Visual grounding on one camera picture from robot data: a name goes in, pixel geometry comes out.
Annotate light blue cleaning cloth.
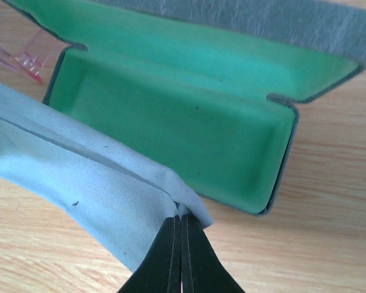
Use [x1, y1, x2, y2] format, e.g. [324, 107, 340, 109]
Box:
[0, 84, 213, 271]

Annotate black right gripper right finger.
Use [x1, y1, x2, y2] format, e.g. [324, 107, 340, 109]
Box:
[181, 215, 244, 293]

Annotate grey-green glasses case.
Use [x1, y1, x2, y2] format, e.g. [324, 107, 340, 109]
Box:
[9, 1, 366, 215]

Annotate pink sunglasses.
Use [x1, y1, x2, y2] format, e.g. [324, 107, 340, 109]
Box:
[0, 29, 68, 84]

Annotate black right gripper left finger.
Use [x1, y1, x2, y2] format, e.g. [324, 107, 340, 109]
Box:
[118, 216, 181, 293]

